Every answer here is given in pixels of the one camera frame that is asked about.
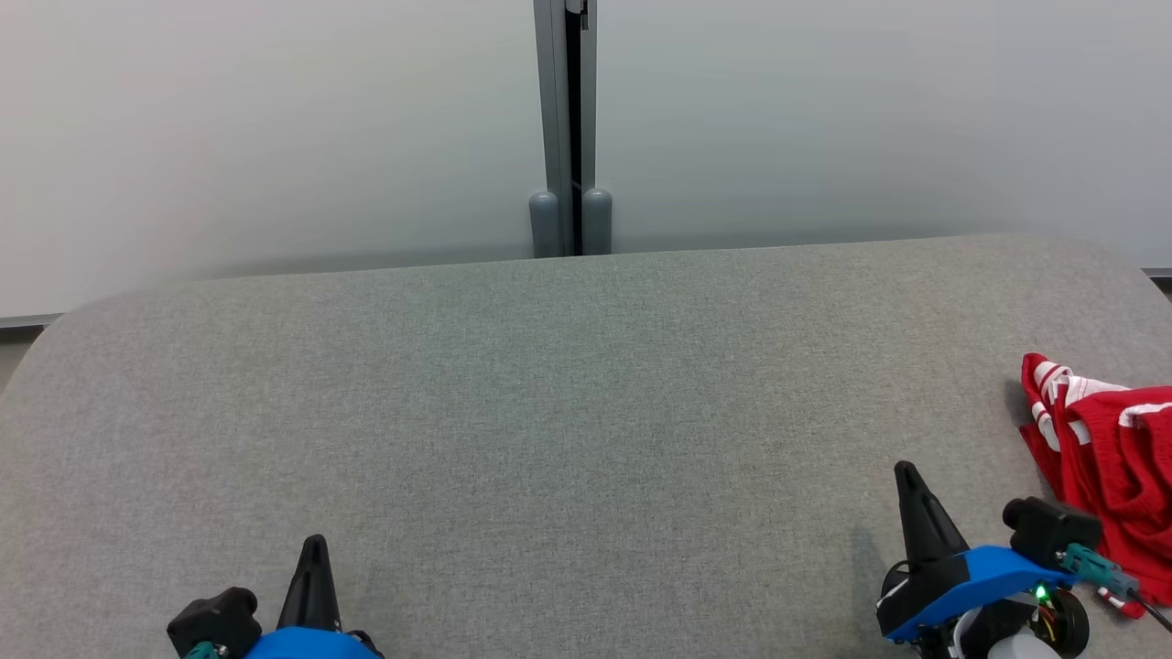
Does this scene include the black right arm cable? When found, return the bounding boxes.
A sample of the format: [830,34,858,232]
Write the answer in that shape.
[1131,590,1172,634]

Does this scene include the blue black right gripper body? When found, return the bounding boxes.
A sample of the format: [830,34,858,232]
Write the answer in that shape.
[876,546,1054,642]

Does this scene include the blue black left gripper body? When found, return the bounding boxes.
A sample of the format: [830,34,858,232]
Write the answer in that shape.
[240,626,384,659]

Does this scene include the grey partition frame post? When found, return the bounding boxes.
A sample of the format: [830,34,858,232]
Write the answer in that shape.
[534,0,599,257]

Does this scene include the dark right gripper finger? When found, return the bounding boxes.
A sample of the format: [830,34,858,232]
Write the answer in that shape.
[895,460,970,564]

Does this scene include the grey cylinder post foot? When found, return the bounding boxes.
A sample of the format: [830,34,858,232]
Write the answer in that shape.
[581,189,613,256]
[528,190,561,259]

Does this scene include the red white-striped shorts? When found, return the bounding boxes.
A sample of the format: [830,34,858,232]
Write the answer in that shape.
[1044,384,1172,621]

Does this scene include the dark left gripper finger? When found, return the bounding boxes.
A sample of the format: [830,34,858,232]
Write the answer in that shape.
[277,535,342,632]

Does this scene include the teal right camera connector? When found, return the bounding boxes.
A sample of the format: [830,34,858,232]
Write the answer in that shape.
[1062,543,1142,598]

